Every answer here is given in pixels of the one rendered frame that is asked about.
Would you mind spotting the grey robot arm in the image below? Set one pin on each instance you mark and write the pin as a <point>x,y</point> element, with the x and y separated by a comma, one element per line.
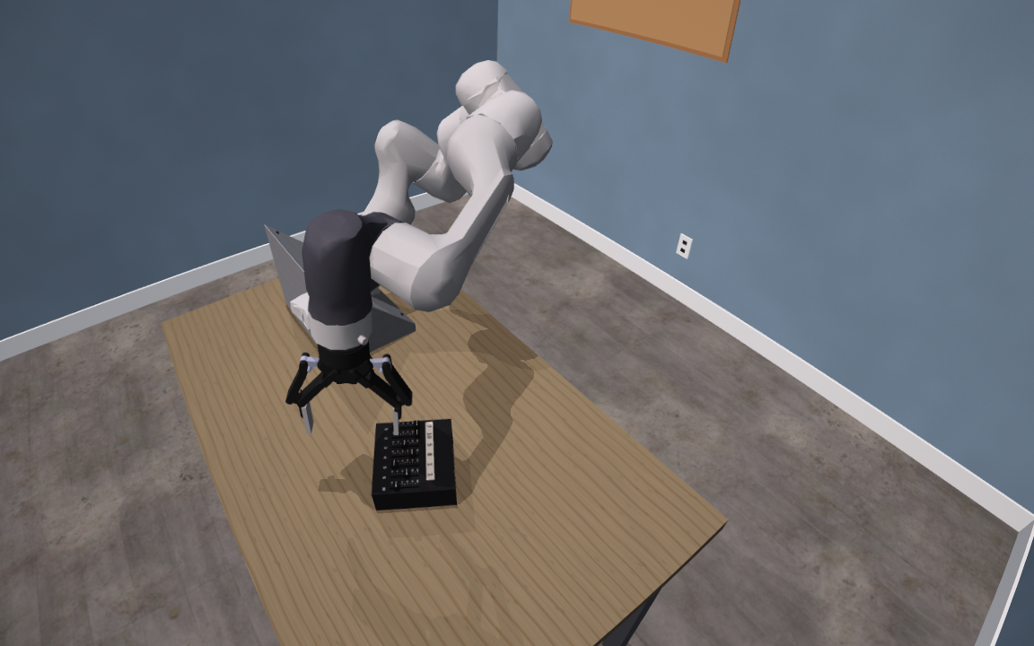
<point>346,255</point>

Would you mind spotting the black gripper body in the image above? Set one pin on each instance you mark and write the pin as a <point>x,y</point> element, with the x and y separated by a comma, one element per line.
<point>345,360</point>

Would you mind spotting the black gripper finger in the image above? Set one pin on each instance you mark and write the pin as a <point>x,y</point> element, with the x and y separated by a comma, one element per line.
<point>303,398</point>
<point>383,389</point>

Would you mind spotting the black lighting desk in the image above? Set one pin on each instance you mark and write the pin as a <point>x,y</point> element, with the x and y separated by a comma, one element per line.
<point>413,472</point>

